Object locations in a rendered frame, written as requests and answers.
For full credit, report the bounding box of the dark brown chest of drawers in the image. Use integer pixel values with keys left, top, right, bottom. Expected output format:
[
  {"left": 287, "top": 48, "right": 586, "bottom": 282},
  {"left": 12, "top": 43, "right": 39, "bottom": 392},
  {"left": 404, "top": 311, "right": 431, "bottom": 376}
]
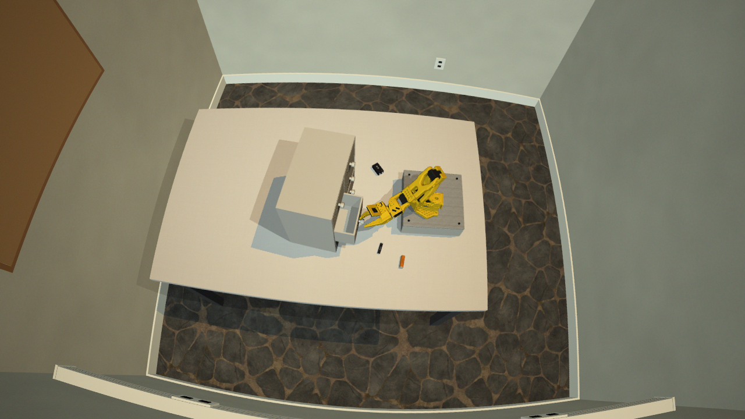
[{"left": 276, "top": 127, "right": 355, "bottom": 253}]

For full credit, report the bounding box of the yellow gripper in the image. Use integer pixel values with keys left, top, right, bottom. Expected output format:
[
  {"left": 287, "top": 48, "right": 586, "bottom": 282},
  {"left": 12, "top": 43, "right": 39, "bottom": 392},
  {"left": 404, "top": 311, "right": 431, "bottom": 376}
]
[{"left": 359, "top": 201, "right": 393, "bottom": 228}]

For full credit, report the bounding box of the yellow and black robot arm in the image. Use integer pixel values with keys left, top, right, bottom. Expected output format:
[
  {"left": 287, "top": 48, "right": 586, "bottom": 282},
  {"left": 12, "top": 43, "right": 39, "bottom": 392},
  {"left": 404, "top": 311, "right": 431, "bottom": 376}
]
[{"left": 388, "top": 166, "right": 446, "bottom": 219}]

